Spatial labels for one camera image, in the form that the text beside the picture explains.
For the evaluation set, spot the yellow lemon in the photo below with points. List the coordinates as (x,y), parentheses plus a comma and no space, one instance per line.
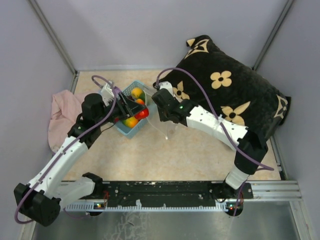
(137,92)

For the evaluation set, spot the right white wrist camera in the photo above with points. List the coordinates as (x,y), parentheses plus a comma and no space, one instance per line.
(167,86)

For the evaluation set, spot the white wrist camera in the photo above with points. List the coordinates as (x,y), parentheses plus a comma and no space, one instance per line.
(108,92)
(167,86)

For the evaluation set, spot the light blue plastic basket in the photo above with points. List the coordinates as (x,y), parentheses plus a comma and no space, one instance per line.
(123,129)

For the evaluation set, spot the pink cloth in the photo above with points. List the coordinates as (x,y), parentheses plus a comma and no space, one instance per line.
(65,108)

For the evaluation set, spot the clear dotted zip bag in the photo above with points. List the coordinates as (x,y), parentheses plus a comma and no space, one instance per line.
(167,128)

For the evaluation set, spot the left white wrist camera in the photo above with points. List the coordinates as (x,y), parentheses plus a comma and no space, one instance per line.
(108,92)

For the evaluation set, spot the white slotted cable duct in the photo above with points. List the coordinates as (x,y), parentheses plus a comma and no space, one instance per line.
(97,207)

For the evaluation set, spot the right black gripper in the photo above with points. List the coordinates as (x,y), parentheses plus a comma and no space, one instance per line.
(164,119)

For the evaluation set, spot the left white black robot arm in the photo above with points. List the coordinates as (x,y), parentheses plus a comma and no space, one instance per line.
(40,199)

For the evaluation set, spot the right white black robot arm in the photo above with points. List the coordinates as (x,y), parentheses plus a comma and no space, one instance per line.
(250,147)

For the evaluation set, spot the orange fruit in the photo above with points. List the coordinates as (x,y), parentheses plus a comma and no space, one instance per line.
(140,101)

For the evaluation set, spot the green yellow mango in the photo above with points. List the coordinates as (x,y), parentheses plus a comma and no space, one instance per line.
(143,96)

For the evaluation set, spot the black floral pillow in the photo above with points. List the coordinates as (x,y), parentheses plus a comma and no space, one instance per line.
(208,76)

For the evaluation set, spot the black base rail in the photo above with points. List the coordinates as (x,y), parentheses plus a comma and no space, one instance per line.
(163,193)

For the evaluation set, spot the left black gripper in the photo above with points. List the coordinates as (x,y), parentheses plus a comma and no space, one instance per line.
(124,108)

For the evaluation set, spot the green orange mango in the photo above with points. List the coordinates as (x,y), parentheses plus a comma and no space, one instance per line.
(130,122)

